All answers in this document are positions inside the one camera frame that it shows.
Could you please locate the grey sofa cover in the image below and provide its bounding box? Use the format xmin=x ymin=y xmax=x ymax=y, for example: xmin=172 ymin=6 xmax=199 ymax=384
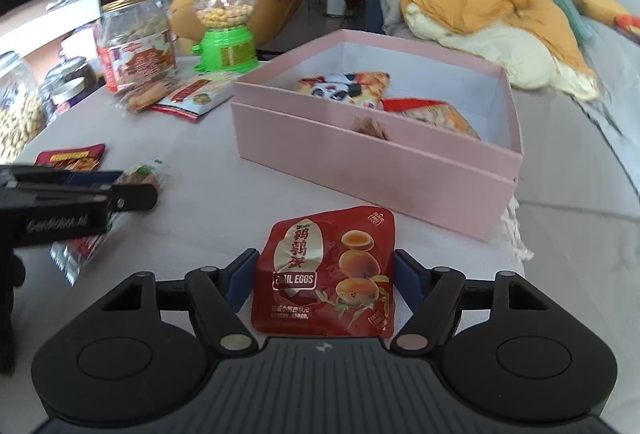
xmin=510 ymin=14 xmax=640 ymax=365

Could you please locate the green gumball dispenser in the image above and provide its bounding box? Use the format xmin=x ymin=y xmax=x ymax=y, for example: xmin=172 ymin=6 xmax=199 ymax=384
xmin=192 ymin=0 xmax=260 ymax=74

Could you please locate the clear jar of nuts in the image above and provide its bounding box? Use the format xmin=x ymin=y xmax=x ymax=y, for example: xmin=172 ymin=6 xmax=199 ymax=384
xmin=0 ymin=50 xmax=50 ymax=165

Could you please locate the jar with purple label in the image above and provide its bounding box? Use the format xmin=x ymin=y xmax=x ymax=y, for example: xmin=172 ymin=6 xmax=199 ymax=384
xmin=42 ymin=55 xmax=98 ymax=115

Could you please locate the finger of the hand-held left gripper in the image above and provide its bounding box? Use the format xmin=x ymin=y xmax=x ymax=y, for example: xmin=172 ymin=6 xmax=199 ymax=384
xmin=0 ymin=165 xmax=125 ymax=189
xmin=0 ymin=184 xmax=159 ymax=215

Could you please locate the red egg snack packet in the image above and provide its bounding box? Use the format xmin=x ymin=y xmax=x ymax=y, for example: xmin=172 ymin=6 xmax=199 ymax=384
xmin=251 ymin=206 xmax=397 ymax=339

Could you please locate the red silver-edged snack packet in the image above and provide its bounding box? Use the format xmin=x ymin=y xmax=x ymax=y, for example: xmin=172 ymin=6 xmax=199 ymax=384
xmin=49 ymin=234 xmax=113 ymax=287

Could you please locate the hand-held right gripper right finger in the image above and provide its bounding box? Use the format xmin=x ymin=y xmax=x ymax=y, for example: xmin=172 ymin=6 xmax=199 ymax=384
xmin=392 ymin=248 xmax=553 ymax=357

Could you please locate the small brown snack packet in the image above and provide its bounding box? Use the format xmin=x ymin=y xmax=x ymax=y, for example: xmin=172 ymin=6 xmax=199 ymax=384
xmin=112 ymin=164 xmax=166 ymax=195

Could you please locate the dark red snack packet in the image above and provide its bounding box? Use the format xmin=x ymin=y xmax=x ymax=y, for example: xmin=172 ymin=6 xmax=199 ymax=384
xmin=34 ymin=143 xmax=107 ymax=172

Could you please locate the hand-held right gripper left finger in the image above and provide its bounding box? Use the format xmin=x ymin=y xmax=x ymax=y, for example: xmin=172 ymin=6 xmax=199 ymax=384
xmin=95 ymin=248 xmax=260 ymax=357

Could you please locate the yellow red-edged snack packet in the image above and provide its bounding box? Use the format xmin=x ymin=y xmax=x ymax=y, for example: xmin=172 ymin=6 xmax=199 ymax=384
xmin=382 ymin=98 xmax=482 ymax=141

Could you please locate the yellow duvet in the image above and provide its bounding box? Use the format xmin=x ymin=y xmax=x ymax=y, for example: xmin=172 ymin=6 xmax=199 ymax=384
xmin=402 ymin=0 xmax=601 ymax=100

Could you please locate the pink cardboard box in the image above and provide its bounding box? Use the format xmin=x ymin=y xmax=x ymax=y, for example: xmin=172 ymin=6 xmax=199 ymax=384
xmin=230 ymin=28 xmax=525 ymax=243

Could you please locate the grey pillow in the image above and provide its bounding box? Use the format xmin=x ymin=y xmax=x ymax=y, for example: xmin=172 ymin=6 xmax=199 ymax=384
xmin=377 ymin=0 xmax=417 ymax=39

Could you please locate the white red-edged snack packet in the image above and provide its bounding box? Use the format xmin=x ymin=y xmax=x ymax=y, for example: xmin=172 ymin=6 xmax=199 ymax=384
xmin=151 ymin=71 xmax=240 ymax=122

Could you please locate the peanut jar with orange label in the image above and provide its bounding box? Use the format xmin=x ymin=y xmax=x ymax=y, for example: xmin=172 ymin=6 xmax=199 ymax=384
xmin=95 ymin=0 xmax=180 ymax=93

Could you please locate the yellow pillow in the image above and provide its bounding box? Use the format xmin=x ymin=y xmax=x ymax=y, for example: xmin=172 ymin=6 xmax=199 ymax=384
xmin=557 ymin=0 xmax=632 ymax=22

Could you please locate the clear cracker packet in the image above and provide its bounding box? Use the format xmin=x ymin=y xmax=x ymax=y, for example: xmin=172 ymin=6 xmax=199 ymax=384
xmin=114 ymin=81 xmax=181 ymax=115

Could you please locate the panda print snack packet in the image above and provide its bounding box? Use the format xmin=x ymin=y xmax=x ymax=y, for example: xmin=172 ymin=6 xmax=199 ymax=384
xmin=296 ymin=71 xmax=391 ymax=107

